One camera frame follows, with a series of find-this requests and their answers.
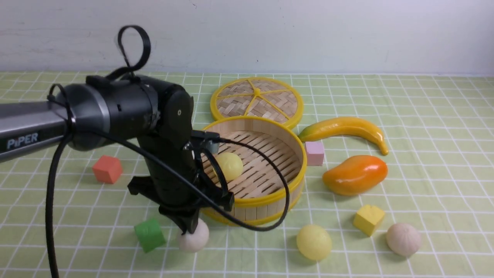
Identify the green checked tablecloth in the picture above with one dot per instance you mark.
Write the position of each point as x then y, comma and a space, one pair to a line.
440, 134

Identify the white bun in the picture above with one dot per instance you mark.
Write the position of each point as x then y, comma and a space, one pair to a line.
196, 241
403, 239

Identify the green cube block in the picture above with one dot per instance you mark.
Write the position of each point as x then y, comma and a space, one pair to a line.
149, 235

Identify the yellow bun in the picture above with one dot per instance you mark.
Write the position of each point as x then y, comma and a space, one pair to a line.
231, 165
314, 242

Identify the yellow cube block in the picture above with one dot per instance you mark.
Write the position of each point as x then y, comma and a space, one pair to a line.
368, 219

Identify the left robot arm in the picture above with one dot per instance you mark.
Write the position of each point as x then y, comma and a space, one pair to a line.
103, 111

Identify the woven bamboo steamer lid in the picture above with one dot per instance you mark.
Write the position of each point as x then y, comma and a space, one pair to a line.
258, 96

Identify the bamboo steamer tray yellow rim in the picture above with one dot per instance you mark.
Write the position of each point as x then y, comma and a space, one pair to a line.
274, 165

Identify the pink cube block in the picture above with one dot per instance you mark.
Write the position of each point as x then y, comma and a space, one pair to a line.
315, 153

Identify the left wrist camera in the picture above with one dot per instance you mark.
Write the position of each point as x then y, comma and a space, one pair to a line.
205, 140

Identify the orange toy mango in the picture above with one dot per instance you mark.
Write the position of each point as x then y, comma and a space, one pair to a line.
356, 175

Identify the yellow toy banana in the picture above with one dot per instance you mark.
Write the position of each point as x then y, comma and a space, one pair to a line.
345, 126

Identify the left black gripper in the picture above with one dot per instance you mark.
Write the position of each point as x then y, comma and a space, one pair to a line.
179, 183

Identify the red cube block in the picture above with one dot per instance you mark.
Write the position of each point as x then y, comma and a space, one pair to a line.
107, 169

